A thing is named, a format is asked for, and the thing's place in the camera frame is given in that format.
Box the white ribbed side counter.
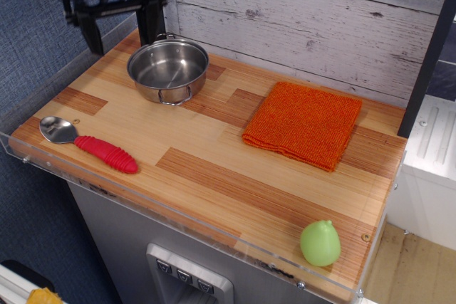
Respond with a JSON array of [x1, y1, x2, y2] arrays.
[[387, 95, 455, 250]]

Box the orange knitted cloth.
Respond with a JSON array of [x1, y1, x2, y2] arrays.
[[242, 82, 362, 172]]

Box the green plastic pear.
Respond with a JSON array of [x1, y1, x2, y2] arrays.
[[300, 220, 341, 267]]

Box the yellow object at corner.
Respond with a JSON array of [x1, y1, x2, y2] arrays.
[[26, 288, 64, 304]]

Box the grey toy fridge cabinet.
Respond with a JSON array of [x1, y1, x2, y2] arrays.
[[69, 183, 325, 303]]

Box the clear acrylic table guard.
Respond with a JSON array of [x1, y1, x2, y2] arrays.
[[6, 33, 405, 303]]

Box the dark grey right post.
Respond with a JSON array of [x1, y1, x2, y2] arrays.
[[397, 0, 455, 138]]

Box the silver metal pot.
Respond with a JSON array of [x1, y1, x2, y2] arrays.
[[127, 35, 209, 106]]

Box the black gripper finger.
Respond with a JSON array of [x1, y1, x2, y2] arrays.
[[78, 16, 104, 56], [136, 1, 166, 45]]

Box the silver dispenser button panel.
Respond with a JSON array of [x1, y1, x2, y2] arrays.
[[146, 243, 234, 303]]

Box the red handled metal spoon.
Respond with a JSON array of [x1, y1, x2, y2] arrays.
[[39, 116, 139, 174]]

